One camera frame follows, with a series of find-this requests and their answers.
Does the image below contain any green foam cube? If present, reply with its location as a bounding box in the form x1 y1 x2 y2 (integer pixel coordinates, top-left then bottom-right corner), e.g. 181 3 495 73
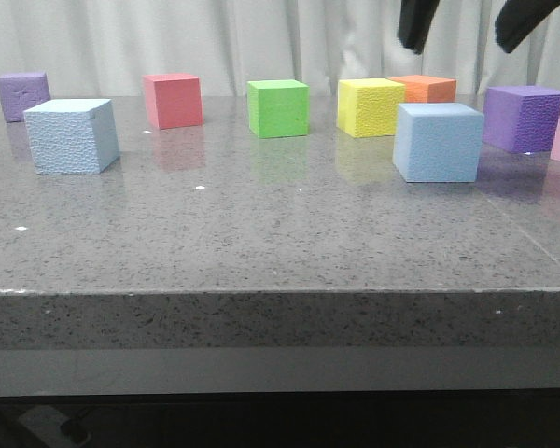
246 79 310 138

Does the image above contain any grey curtain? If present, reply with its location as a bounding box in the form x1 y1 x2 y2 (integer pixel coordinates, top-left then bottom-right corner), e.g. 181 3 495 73
0 1 560 97

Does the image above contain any dark purple foam cube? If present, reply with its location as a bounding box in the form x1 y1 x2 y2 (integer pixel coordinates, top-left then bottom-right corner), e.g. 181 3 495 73
483 85 560 153

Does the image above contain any orange foam cube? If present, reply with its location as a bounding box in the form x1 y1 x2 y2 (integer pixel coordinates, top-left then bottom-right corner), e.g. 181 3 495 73
389 75 456 103

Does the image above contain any yellow foam cube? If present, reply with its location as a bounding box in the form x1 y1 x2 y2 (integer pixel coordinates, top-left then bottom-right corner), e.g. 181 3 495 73
337 78 405 138

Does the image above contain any red foam cube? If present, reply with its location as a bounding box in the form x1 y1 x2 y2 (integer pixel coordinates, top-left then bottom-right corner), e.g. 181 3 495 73
142 73 203 130

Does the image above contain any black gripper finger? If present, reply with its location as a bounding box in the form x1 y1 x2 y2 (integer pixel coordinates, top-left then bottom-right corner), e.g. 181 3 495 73
495 0 560 53
398 0 440 54

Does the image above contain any light blue foam cube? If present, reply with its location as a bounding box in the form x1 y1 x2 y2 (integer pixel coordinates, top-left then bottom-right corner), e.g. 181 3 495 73
23 99 119 175
393 103 483 183

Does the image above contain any light purple foam cube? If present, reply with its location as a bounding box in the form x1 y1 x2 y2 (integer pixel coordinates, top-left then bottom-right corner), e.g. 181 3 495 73
0 72 51 123

